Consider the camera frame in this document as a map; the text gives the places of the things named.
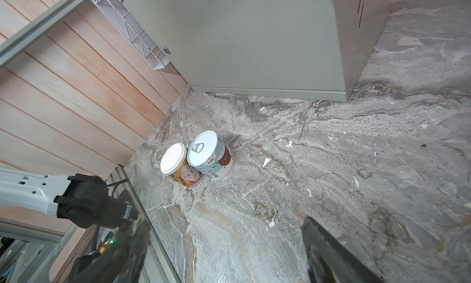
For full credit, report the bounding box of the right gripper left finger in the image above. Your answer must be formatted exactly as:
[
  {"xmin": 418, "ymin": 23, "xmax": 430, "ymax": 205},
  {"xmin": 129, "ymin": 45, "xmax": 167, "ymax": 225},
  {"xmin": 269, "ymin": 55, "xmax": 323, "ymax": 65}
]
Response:
[{"xmin": 71, "ymin": 218, "xmax": 150, "ymax": 283}]

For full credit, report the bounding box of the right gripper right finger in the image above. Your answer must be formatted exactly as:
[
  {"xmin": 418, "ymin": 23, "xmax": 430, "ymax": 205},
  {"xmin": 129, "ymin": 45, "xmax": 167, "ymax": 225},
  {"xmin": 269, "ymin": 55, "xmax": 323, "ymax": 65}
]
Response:
[{"xmin": 301, "ymin": 216, "xmax": 383, "ymax": 283}]

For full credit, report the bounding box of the amber jar white lid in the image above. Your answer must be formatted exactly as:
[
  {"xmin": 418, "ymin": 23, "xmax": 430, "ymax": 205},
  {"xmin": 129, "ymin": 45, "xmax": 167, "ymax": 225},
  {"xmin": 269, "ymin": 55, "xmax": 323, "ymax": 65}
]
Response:
[{"xmin": 160, "ymin": 143, "xmax": 203, "ymax": 187}]

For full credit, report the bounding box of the blue labelled can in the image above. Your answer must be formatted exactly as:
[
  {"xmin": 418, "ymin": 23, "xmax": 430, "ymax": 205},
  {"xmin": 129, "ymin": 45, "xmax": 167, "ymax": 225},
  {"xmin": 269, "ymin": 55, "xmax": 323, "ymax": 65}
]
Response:
[{"xmin": 187, "ymin": 130, "xmax": 235, "ymax": 181}]

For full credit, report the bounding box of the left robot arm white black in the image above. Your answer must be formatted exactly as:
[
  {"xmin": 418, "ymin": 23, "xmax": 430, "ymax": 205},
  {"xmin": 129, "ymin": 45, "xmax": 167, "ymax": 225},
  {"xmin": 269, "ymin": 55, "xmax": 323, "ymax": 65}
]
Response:
[{"xmin": 1, "ymin": 167, "xmax": 137, "ymax": 229}]

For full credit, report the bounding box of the grey metal cabinet box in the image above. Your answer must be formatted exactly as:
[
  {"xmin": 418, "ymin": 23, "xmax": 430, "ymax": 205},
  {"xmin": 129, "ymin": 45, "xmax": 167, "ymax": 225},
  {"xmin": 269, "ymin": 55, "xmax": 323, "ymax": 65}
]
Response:
[{"xmin": 121, "ymin": 0, "xmax": 391, "ymax": 102}]

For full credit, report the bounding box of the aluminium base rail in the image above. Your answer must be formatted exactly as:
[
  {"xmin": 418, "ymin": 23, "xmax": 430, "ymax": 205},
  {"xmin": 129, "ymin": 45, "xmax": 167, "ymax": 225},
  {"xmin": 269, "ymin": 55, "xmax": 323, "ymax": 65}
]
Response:
[{"xmin": 107, "ymin": 165, "xmax": 180, "ymax": 283}]

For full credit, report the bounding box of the white wire mesh shelf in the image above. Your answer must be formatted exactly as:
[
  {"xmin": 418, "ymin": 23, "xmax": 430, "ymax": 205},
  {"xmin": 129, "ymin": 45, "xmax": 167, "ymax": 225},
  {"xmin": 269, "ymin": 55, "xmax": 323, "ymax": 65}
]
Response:
[{"xmin": 90, "ymin": 0, "xmax": 170, "ymax": 69}]

